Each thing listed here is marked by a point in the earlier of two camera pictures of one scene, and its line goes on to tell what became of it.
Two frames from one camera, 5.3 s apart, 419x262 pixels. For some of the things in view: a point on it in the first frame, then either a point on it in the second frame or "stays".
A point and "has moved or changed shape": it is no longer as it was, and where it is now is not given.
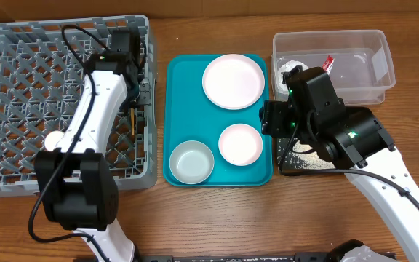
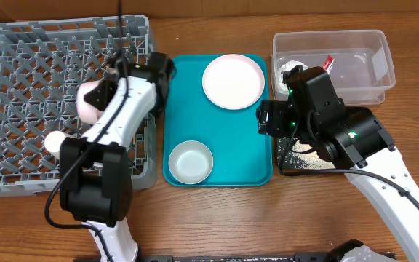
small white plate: (240, 144) has moved or changed shape
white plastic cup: (52, 139) stays
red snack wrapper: (328, 64) stays
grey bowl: (191, 162) stays
